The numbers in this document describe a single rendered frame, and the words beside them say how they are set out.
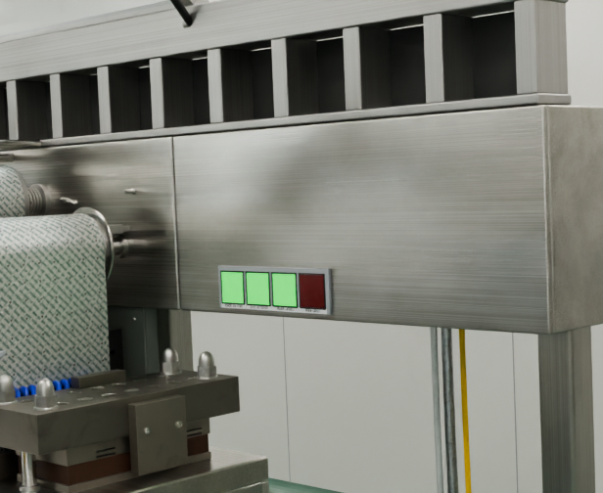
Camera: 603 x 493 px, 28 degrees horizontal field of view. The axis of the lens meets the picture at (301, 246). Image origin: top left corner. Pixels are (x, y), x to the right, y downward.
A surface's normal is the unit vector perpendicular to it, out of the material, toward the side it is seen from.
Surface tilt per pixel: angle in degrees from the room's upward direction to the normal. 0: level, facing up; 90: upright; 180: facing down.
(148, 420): 90
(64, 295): 90
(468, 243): 90
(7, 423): 90
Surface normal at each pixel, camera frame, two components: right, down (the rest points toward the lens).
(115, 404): 0.71, 0.00
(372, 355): -0.70, 0.07
